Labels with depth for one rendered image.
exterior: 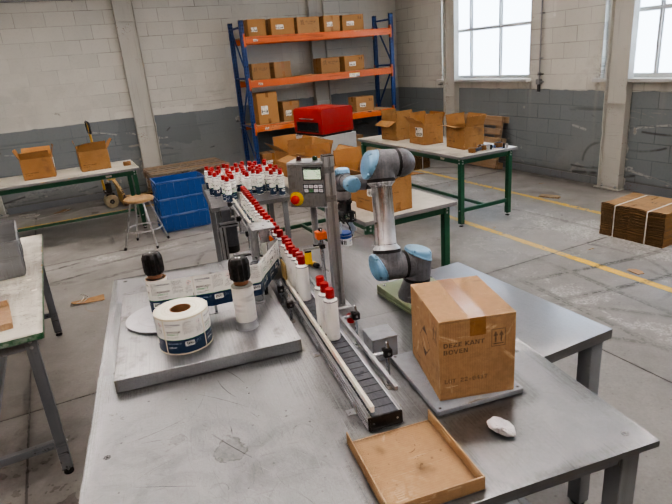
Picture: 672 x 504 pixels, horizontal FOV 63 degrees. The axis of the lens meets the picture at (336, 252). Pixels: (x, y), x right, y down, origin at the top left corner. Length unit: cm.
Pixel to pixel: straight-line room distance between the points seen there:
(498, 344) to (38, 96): 852
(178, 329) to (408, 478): 100
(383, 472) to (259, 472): 33
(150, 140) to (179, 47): 156
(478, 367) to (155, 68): 848
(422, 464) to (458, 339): 37
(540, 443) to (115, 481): 117
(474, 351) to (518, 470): 36
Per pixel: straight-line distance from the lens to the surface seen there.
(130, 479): 172
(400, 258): 228
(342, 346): 202
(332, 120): 773
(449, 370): 173
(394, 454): 161
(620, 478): 183
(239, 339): 217
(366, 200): 407
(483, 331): 170
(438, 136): 690
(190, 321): 209
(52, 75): 953
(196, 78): 980
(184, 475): 167
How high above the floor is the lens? 187
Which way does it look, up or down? 20 degrees down
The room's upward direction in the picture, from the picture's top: 5 degrees counter-clockwise
